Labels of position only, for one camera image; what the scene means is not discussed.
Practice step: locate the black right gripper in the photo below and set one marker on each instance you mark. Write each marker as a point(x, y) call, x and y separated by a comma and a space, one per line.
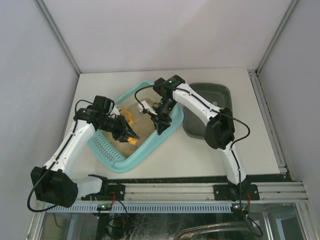
point(162, 119)

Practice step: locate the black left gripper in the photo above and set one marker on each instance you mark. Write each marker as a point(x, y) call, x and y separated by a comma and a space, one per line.
point(121, 128)

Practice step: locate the teal plastic litter box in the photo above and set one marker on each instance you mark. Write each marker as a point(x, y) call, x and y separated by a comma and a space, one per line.
point(122, 157)

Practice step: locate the orange plastic litter scoop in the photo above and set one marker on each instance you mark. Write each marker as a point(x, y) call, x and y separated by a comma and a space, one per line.
point(129, 118)

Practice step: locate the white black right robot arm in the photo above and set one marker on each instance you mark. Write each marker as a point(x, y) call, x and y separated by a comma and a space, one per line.
point(219, 122)

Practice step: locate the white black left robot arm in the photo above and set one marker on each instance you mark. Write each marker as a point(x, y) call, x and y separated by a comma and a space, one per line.
point(52, 183)

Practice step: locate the dark grey plastic bin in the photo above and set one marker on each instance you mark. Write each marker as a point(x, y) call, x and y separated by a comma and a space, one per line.
point(211, 92)

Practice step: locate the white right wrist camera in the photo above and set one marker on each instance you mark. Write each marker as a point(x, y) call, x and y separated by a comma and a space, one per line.
point(145, 108)

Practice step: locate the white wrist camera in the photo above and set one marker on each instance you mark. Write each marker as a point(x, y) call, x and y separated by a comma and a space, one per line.
point(145, 108)
point(115, 111)

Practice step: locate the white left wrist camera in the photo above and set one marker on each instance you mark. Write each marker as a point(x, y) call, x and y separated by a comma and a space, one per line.
point(115, 111)

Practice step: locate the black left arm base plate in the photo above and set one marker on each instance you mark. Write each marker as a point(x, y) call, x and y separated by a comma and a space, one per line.
point(112, 191)

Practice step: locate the blue slotted cable duct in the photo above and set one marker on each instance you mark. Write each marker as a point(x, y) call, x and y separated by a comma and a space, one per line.
point(145, 208)

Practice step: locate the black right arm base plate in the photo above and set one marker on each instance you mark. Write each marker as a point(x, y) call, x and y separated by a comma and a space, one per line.
point(235, 192)

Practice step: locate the aluminium mounting rail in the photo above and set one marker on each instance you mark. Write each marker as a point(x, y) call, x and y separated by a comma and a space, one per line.
point(259, 192)

